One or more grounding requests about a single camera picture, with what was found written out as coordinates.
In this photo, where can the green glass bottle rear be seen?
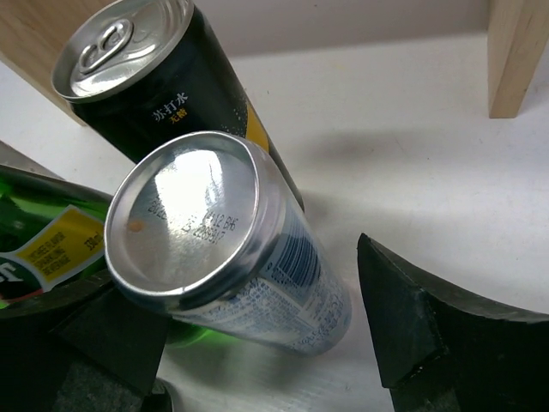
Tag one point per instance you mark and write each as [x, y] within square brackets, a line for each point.
[51, 234]

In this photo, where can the black yellow soda can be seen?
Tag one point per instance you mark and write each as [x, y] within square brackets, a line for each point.
[141, 73]

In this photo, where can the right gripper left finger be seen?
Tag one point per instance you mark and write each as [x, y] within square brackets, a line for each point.
[82, 347]

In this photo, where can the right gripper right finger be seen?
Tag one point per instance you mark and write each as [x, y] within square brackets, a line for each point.
[440, 347]

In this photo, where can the silver blue energy can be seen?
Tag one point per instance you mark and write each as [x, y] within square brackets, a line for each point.
[205, 230]

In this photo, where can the wooden two-tier shelf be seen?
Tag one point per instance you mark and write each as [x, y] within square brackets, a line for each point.
[34, 32]

